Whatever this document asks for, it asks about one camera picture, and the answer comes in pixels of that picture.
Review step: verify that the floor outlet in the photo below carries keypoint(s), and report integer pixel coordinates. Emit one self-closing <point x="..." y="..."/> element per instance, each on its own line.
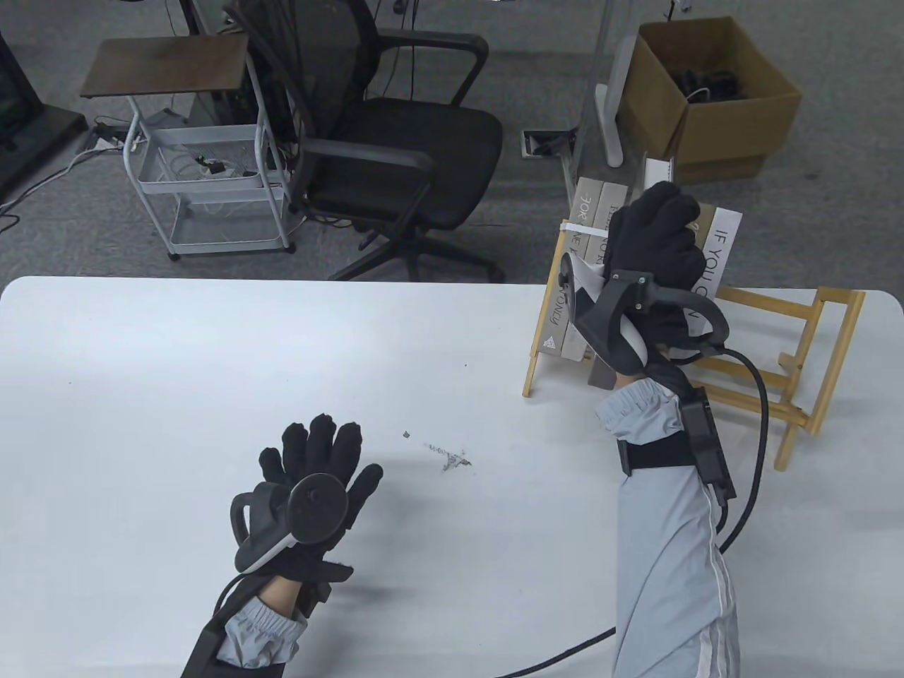
<point x="547" y="143"/>

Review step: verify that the light grey book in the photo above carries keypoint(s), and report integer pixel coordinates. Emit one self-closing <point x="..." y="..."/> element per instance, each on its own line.
<point x="554" y="332"/>

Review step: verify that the grey VR controller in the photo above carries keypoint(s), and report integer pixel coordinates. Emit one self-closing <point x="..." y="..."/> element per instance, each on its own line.
<point x="607" y="332"/>
<point x="318" y="508"/>

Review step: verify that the thick brown book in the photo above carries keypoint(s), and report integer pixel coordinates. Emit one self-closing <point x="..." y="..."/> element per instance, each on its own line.
<point x="600" y="374"/>

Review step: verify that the power strip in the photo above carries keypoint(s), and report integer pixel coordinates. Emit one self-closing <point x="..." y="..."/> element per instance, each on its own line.
<point x="116" y="138"/>

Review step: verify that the beige book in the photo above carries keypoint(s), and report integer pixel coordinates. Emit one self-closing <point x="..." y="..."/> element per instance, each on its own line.
<point x="706" y="229"/>

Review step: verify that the black office chair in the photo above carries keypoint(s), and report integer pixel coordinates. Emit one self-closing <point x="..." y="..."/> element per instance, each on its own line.
<point x="417" y="148"/>

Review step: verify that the metal partition post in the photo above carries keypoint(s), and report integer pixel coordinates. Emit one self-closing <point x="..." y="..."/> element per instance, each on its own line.
<point x="590" y="106"/>

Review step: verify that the person's right forearm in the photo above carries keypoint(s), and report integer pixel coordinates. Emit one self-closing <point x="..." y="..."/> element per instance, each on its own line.
<point x="664" y="551"/>

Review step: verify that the white table leg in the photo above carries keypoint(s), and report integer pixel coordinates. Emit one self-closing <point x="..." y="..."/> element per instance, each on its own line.
<point x="611" y="127"/>

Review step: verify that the cardboard box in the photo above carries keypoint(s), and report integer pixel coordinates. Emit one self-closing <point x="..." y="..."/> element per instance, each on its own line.
<point x="727" y="134"/>

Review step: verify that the black cabinet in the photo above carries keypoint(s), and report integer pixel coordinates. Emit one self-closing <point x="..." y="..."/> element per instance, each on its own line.
<point x="28" y="134"/>

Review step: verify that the white band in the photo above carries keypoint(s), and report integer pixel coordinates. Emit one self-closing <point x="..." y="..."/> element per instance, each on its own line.
<point x="579" y="227"/>

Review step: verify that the taupe book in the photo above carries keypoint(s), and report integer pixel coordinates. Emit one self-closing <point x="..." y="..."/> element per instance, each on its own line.
<point x="613" y="198"/>

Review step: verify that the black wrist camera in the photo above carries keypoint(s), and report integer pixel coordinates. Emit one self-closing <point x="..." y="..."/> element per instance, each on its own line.
<point x="318" y="593"/>

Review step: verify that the white book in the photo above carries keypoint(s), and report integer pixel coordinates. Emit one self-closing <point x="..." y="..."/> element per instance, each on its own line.
<point x="727" y="240"/>

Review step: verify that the person's right hand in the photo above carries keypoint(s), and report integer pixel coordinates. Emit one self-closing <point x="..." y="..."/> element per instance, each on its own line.
<point x="657" y="233"/>

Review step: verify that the wooden book rack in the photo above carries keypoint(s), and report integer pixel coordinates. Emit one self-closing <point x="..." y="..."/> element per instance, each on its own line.
<point x="819" y="367"/>

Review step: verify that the person's left hand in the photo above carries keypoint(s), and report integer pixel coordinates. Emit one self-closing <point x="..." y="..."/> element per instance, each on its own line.
<point x="318" y="445"/>

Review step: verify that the white cart with wooden top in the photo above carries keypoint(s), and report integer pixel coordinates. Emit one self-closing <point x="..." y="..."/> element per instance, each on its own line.
<point x="162" y="63"/>

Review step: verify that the person's left forearm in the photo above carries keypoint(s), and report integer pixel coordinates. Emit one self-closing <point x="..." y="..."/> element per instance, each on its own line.
<point x="261" y="628"/>

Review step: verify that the black armband sensor box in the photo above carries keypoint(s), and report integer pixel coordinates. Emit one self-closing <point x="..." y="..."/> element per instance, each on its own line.
<point x="201" y="653"/>
<point x="706" y="445"/>

